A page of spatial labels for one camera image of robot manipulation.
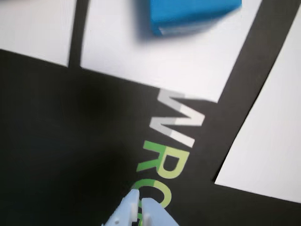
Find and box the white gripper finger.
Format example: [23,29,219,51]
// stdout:
[140,197,180,226]
[101,188,140,226]

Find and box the blue paper box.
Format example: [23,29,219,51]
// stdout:
[149,0,243,37]

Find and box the black mat with lettering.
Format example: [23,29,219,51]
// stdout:
[0,0,301,226]

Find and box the white paper sheet marked home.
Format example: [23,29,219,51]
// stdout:
[214,14,301,204]

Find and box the white paper sheet marked 1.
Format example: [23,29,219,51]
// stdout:
[79,0,263,104]

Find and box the white paper sheet marked 2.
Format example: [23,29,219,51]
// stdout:
[0,0,77,66]

